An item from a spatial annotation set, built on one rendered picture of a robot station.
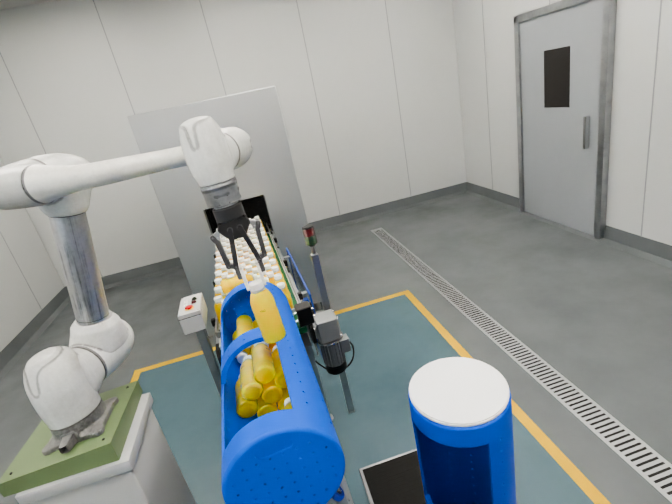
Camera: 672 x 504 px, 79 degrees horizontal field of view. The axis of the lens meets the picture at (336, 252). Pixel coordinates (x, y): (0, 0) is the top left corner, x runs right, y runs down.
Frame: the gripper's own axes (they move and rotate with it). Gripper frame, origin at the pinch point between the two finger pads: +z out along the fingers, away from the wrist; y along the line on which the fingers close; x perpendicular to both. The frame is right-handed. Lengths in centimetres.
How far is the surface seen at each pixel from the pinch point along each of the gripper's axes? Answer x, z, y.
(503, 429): -29, 54, 49
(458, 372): -11, 47, 47
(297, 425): -29.9, 26.2, -0.6
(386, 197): 471, 120, 203
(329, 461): -30.5, 38.7, 3.3
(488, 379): -18, 47, 53
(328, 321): 71, 61, 23
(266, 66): 469, -96, 83
